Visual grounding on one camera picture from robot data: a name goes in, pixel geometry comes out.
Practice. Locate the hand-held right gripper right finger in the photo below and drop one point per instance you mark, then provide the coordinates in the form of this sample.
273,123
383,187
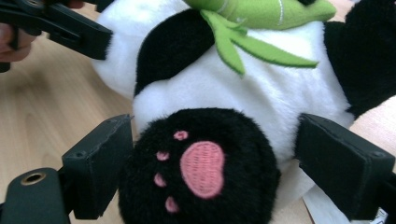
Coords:
339,161

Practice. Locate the panda plush toy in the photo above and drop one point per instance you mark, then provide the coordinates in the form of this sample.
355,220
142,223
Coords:
233,93

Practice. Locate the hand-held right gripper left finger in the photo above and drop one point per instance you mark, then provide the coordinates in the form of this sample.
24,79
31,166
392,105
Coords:
93,168

